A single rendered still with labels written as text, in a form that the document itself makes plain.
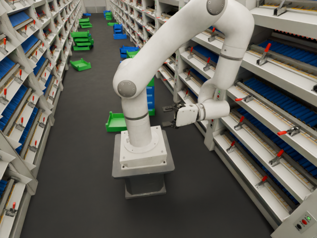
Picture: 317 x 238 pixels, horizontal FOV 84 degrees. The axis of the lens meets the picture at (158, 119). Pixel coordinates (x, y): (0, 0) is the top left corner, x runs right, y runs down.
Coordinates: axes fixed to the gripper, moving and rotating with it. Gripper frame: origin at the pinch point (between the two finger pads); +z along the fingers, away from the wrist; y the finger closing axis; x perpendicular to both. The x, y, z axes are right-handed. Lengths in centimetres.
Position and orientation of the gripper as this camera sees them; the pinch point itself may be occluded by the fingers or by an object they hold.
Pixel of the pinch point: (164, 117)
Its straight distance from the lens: 80.3
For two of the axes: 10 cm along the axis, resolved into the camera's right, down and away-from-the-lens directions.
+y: -0.3, 7.6, 6.5
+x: -2.5, -6.4, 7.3
